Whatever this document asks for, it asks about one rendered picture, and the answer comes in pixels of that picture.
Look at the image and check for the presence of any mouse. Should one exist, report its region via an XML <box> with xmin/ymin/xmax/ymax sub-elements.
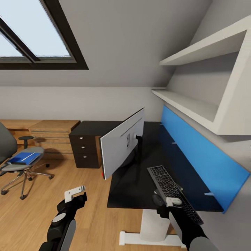
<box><xmin>152</xmin><ymin>194</ymin><xmax>164</xmax><ymax>206</ymax></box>

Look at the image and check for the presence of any keyboard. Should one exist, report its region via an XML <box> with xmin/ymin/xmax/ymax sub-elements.
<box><xmin>147</xmin><ymin>165</ymin><xmax>204</xmax><ymax>226</ymax></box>

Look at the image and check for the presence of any monitor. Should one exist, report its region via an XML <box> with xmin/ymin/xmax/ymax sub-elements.
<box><xmin>99</xmin><ymin>108</ymin><xmax>145</xmax><ymax>180</ymax></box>

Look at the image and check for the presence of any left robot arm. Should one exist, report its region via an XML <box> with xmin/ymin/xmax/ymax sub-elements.
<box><xmin>39</xmin><ymin>186</ymin><xmax>87</xmax><ymax>251</ymax></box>

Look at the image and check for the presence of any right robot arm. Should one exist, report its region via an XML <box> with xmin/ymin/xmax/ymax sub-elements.
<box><xmin>157</xmin><ymin>197</ymin><xmax>220</xmax><ymax>251</ymax></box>

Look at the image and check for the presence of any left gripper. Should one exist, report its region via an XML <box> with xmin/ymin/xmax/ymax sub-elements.
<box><xmin>57</xmin><ymin>192</ymin><xmax>87</xmax><ymax>213</ymax></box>

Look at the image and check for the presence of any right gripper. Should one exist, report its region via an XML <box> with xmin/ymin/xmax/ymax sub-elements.
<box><xmin>157</xmin><ymin>206</ymin><xmax>171</xmax><ymax>219</ymax></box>

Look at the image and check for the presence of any swivel chair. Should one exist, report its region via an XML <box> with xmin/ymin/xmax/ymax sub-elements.
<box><xmin>0</xmin><ymin>122</ymin><xmax>53</xmax><ymax>200</ymax></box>

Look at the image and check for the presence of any folder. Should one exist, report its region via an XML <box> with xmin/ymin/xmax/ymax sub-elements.
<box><xmin>7</xmin><ymin>152</ymin><xmax>41</xmax><ymax>165</ymax></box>

